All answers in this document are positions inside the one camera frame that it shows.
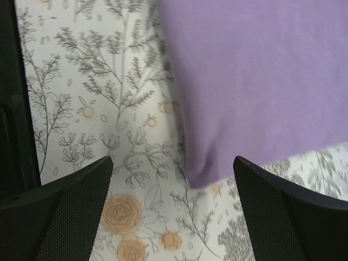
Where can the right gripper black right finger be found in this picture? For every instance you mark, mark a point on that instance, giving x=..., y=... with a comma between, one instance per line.
x=286, y=221

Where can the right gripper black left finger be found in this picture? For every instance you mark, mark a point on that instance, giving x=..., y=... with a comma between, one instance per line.
x=58, y=220

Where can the purple t shirt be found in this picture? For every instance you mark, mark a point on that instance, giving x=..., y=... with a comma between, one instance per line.
x=265, y=80

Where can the floral table cloth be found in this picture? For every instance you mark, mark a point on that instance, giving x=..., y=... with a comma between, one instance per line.
x=100, y=83

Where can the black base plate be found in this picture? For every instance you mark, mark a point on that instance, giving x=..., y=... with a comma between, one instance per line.
x=19, y=163

